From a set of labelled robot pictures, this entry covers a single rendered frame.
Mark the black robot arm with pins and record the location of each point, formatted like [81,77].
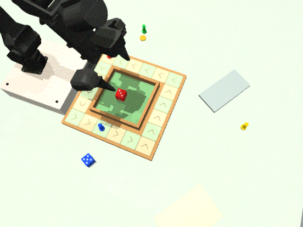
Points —
[67,18]

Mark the red die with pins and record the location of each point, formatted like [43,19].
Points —
[121,94]

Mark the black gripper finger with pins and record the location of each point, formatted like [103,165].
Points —
[103,84]
[123,53]

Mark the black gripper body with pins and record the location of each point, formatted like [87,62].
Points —
[84,79]

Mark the blue pawn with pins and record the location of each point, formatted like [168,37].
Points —
[101,128]

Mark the yellow pawn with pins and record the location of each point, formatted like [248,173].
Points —
[243,127]

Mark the blue die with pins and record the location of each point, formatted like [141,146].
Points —
[88,160]

